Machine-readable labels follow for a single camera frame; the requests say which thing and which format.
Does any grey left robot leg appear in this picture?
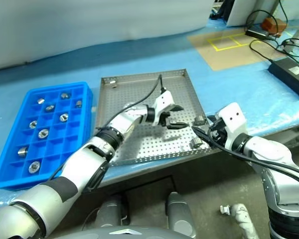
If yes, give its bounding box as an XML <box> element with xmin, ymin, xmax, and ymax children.
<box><xmin>96</xmin><ymin>195</ymin><xmax>129</xmax><ymax>229</ymax></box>

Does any large black power supply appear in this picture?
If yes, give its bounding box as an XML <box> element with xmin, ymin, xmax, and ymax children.
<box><xmin>268</xmin><ymin>57</ymin><xmax>299</xmax><ymax>99</ymax></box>

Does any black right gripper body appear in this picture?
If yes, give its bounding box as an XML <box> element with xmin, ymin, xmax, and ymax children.
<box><xmin>208</xmin><ymin>118</ymin><xmax>227</xmax><ymax>148</ymax></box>

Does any black power cable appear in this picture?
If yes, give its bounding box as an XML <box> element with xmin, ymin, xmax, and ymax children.
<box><xmin>245</xmin><ymin>9</ymin><xmax>289</xmax><ymax>33</ymax></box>
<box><xmin>276</xmin><ymin>37</ymin><xmax>299</xmax><ymax>65</ymax></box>
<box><xmin>249</xmin><ymin>39</ymin><xmax>275</xmax><ymax>63</ymax></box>

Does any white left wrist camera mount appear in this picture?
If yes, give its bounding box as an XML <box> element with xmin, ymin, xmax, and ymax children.
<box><xmin>151</xmin><ymin>91</ymin><xmax>177</xmax><ymax>126</ymax></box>

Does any white grey stand leg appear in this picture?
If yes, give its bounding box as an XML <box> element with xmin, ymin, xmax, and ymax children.
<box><xmin>230</xmin><ymin>203</ymin><xmax>261</xmax><ymax>239</ymax></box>

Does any black equipment stand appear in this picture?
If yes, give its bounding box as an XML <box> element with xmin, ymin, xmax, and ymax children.
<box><xmin>209</xmin><ymin>0</ymin><xmax>234</xmax><ymax>20</ymax></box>

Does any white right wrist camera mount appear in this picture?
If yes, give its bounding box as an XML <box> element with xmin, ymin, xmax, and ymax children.
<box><xmin>218</xmin><ymin>102</ymin><xmax>248</xmax><ymax>151</ymax></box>

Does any grey robot torso shell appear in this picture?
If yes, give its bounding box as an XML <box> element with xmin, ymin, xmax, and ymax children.
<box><xmin>49</xmin><ymin>225</ymin><xmax>197</xmax><ymax>239</ymax></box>

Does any orange brown block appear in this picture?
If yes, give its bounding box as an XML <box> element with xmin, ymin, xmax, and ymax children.
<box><xmin>261</xmin><ymin>17</ymin><xmax>287</xmax><ymax>38</ymax></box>

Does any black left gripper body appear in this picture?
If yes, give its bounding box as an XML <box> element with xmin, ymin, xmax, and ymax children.
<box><xmin>159</xmin><ymin>112</ymin><xmax>172</xmax><ymax>128</ymax></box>

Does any small metal clip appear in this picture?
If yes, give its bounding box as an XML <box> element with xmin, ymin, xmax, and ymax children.
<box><xmin>219</xmin><ymin>204</ymin><xmax>232</xmax><ymax>215</ymax></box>

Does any grey robot leg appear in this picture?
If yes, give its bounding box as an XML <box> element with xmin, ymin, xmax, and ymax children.
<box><xmin>96</xmin><ymin>195</ymin><xmax>129</xmax><ymax>229</ymax></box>
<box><xmin>165</xmin><ymin>191</ymin><xmax>197</xmax><ymax>239</ymax></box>

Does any grey right robot leg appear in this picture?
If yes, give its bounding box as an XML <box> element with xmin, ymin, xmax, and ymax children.
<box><xmin>165</xmin><ymin>191</ymin><xmax>197</xmax><ymax>239</ymax></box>

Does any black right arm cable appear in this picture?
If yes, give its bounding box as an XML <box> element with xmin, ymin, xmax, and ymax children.
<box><xmin>207</xmin><ymin>124</ymin><xmax>299</xmax><ymax>187</ymax></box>

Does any white board panel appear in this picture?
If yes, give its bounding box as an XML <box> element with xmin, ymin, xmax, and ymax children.
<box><xmin>225</xmin><ymin>0</ymin><xmax>280</xmax><ymax>27</ymax></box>

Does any perforated steel tray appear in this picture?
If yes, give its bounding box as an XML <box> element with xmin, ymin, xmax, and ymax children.
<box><xmin>96</xmin><ymin>69</ymin><xmax>216</xmax><ymax>167</ymax></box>

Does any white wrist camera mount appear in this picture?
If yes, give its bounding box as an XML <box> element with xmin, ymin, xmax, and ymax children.
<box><xmin>218</xmin><ymin>102</ymin><xmax>248</xmax><ymax>151</ymax></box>
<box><xmin>151</xmin><ymin>91</ymin><xmax>177</xmax><ymax>126</ymax></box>

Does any brown cardboard mat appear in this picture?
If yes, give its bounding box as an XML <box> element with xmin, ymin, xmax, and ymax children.
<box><xmin>186</xmin><ymin>27</ymin><xmax>294</xmax><ymax>72</ymax></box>

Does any blue plastic compartment tray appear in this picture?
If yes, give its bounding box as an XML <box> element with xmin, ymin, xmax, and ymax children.
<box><xmin>0</xmin><ymin>81</ymin><xmax>94</xmax><ymax>191</ymax></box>

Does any blue foam table sheet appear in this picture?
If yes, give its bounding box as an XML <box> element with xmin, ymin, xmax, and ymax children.
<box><xmin>0</xmin><ymin>18</ymin><xmax>299</xmax><ymax>212</ymax></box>

